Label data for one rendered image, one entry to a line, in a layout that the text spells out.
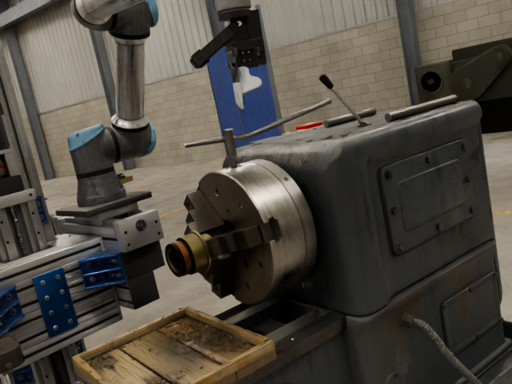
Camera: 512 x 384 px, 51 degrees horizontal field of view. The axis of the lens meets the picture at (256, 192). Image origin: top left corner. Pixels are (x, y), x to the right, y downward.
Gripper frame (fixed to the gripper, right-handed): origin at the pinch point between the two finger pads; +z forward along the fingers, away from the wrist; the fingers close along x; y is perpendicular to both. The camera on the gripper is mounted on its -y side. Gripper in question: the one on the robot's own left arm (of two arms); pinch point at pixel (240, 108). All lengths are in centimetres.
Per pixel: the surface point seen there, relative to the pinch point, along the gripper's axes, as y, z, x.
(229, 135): -3.2, 5.2, -1.1
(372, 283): 22.7, 41.2, -9.1
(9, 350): -48, 35, -29
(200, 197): -12.5, 18.7, 1.9
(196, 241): -13.2, 25.0, -10.5
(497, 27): 464, -6, 891
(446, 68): 339, 48, 816
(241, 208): -2.9, 20.1, -8.4
